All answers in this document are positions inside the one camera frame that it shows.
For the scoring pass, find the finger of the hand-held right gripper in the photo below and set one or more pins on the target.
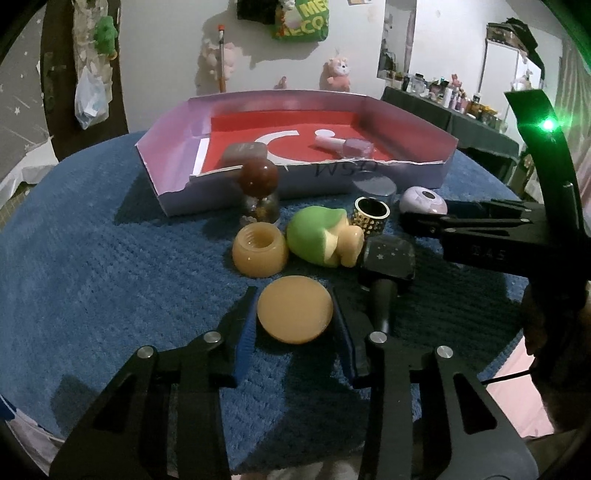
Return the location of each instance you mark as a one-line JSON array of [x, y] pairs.
[[489, 209], [438, 226]]

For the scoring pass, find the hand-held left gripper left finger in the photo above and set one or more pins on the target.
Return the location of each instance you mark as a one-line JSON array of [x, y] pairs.
[[244, 332]]

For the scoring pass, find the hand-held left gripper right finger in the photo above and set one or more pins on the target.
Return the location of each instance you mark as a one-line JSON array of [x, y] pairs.
[[345, 337]]

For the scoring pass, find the pink round compact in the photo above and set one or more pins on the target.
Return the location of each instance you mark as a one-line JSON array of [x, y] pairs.
[[422, 201]]

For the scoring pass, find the tan round jar lid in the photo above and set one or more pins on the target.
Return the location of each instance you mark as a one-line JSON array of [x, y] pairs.
[[295, 316]]

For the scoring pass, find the black starry nail polish bottle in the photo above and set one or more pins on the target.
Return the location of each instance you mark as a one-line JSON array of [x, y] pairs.
[[387, 272]]

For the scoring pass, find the green mushroom-shaped toy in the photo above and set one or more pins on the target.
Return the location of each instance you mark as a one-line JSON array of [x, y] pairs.
[[318, 235]]

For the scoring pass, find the cardboard box with red lining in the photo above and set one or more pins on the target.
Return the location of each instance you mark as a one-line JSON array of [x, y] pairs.
[[286, 138]]

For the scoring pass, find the person's right hand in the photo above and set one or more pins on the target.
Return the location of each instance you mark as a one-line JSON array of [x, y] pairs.
[[554, 332]]

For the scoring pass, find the gold studded cylinder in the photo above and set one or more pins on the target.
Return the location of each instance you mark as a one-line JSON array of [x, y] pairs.
[[371, 216]]

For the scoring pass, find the grey round lid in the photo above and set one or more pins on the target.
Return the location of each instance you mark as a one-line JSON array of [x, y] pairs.
[[374, 185]]

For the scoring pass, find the dark green covered table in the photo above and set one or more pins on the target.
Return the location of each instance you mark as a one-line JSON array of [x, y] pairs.
[[461, 129]]

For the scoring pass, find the lilac nail polish bottle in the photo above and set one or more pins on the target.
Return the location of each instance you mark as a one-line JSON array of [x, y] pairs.
[[346, 146]]

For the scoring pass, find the row of small bottles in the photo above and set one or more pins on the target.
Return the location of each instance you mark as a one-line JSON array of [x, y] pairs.
[[443, 94]]

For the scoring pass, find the white cabinet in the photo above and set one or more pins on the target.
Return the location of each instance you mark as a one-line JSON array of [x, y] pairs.
[[503, 69]]

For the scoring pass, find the blue fuzzy blanket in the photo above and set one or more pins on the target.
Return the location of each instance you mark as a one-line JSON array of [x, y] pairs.
[[115, 277]]

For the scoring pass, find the brown ball-cap glass bottle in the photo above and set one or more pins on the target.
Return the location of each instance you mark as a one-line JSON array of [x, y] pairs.
[[258, 184]]

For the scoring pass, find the grey compact case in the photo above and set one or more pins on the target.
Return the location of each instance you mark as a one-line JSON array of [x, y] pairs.
[[244, 154]]

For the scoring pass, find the green printed bag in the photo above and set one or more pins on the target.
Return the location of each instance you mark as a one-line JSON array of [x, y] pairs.
[[302, 21]]

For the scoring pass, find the white paper sheet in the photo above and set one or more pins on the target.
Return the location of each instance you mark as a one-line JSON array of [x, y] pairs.
[[23, 175]]

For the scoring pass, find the orange and white stick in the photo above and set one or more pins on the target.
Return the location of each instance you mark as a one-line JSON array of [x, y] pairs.
[[222, 60]]

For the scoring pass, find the clear plastic bag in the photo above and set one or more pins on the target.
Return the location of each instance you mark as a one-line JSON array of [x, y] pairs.
[[92, 99]]

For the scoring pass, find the pale pink plush toy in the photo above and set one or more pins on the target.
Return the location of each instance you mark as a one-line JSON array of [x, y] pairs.
[[212, 55]]

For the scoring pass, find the green plush toy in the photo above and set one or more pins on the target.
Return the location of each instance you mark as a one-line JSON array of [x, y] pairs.
[[107, 39]]

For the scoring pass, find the clear hanging organizer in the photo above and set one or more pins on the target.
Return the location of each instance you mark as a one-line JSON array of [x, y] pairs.
[[87, 27]]

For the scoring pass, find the small pink wall ornament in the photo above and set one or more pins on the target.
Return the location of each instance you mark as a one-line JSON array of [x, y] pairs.
[[282, 83]]

